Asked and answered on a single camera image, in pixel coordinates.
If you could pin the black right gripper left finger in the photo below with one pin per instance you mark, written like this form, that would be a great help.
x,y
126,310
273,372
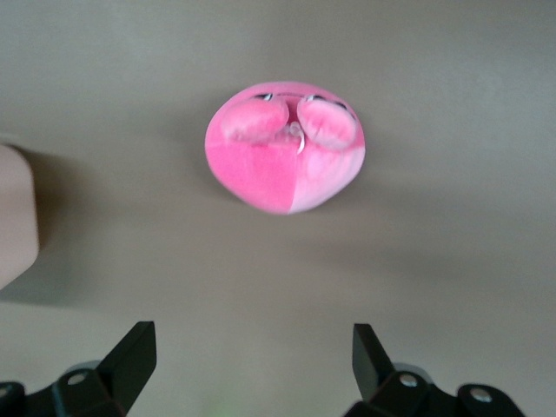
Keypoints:
x,y
130,360

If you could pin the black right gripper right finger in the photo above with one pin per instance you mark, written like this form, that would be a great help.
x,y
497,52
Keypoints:
x,y
369,365

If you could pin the pink plush toy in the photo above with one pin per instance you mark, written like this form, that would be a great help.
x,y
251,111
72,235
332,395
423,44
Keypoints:
x,y
260,174

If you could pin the pink plastic box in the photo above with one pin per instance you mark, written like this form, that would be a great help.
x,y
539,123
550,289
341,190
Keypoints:
x,y
17,217

